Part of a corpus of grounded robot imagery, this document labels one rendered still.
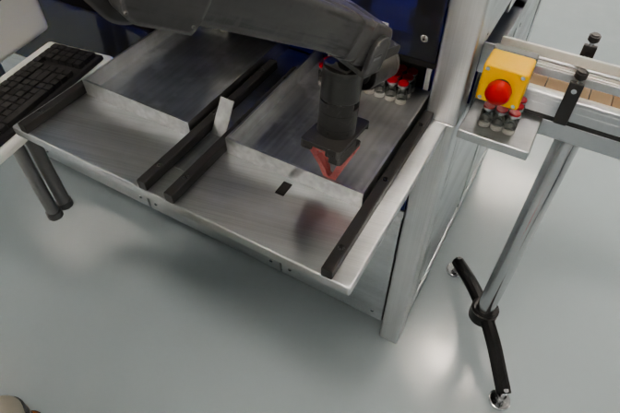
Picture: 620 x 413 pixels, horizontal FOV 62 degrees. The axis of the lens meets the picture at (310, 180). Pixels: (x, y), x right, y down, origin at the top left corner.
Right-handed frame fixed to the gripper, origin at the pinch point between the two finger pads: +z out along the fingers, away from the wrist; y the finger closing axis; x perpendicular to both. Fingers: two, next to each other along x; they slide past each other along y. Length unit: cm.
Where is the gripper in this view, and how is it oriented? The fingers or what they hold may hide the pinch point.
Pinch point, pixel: (329, 177)
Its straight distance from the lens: 81.4
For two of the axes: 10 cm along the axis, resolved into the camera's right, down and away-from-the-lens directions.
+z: -0.7, 7.7, 6.3
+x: -8.7, -3.6, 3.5
